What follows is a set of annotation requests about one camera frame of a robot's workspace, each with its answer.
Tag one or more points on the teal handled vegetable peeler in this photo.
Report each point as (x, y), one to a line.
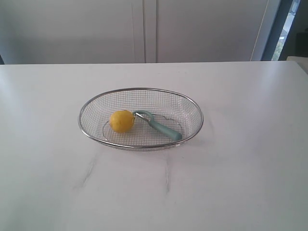
(149, 118)

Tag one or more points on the yellow lemon with sticker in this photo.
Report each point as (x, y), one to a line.
(121, 121)

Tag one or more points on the oval metal mesh basket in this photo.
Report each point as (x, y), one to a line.
(171, 109)

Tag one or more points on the white cabinet doors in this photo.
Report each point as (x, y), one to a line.
(134, 31)

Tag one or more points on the dark window frame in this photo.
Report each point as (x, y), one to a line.
(289, 31)

